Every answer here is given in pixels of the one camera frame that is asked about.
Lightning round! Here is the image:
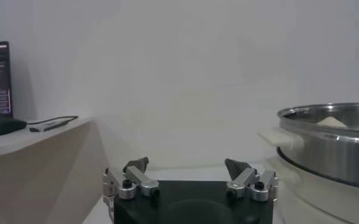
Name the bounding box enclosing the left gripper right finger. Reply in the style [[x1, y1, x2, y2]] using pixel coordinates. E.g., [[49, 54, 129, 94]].
[[224, 158, 280, 203]]

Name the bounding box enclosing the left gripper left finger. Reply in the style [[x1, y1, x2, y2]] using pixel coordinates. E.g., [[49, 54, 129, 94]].
[[102, 156, 161, 200]]

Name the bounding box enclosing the white steamed baozi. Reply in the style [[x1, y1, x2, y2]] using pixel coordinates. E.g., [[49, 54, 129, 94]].
[[316, 116, 348, 128]]

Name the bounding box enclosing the steel perforated steamer basket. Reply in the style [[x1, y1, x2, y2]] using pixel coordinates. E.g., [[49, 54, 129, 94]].
[[257, 102, 359, 191]]

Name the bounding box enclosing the cream electric cooker base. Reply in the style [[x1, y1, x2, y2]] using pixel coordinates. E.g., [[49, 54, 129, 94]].
[[267, 156, 359, 224]]

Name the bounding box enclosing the white side table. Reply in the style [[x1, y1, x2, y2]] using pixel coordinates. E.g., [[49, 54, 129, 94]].
[[0, 117, 110, 224]]

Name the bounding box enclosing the grey usb hub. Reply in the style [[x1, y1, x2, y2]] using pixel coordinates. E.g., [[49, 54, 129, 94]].
[[29, 119, 70, 133]]

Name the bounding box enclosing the black usb hub cable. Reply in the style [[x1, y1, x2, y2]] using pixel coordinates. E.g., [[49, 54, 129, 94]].
[[26, 115, 79, 125]]

